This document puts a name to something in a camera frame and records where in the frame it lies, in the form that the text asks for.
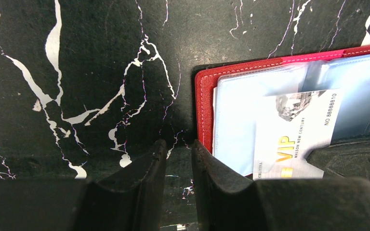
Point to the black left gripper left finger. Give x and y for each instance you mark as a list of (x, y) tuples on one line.
[(129, 200)]

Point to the red leather card holder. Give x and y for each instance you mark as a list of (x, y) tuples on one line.
[(227, 98)]

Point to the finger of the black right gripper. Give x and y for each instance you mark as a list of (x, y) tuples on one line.
[(349, 157)]

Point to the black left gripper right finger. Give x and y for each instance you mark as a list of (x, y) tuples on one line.
[(228, 201)]

